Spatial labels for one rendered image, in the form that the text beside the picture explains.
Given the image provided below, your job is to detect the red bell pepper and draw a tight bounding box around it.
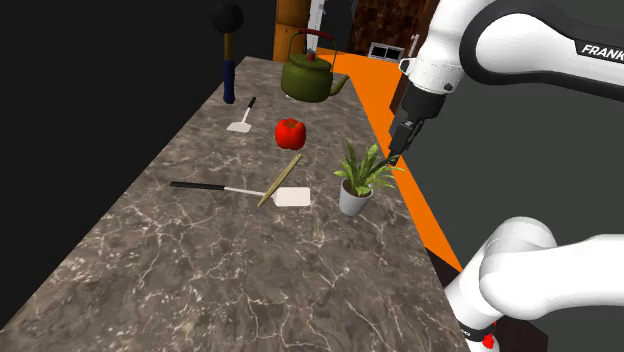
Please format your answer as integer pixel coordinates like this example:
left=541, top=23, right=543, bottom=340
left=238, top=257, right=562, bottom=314
left=274, top=117, right=308, bottom=151

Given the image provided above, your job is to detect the black-headed mallet with blue grip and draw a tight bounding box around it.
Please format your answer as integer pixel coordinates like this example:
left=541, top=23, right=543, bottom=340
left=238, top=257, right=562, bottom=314
left=210, top=3, right=245, bottom=105

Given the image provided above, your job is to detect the potted green plant white pot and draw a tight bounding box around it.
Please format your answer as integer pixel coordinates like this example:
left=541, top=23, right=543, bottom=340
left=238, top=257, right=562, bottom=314
left=333, top=140, right=406, bottom=217

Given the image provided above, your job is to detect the white window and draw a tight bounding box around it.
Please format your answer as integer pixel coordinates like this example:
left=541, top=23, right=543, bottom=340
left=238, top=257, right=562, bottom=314
left=366, top=42, right=406, bottom=63

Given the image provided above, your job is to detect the green kettle with red handle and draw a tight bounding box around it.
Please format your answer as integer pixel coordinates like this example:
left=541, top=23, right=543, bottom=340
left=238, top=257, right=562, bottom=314
left=280, top=28, right=351, bottom=104

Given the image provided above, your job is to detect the wooden stick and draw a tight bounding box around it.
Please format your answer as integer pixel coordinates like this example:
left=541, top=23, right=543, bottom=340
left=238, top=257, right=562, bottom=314
left=257, top=153, right=303, bottom=208

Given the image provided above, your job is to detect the large white spatula black handle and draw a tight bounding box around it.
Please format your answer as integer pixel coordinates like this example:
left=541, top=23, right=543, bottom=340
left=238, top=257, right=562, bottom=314
left=169, top=180, right=312, bottom=208

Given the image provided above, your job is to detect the small white spatula black handle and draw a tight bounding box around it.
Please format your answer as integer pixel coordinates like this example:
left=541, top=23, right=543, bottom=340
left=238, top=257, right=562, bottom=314
left=226, top=96, right=258, bottom=134

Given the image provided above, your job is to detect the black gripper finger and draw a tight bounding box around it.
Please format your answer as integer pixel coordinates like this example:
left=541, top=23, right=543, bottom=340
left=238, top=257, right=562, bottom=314
left=386, top=119, right=424, bottom=162

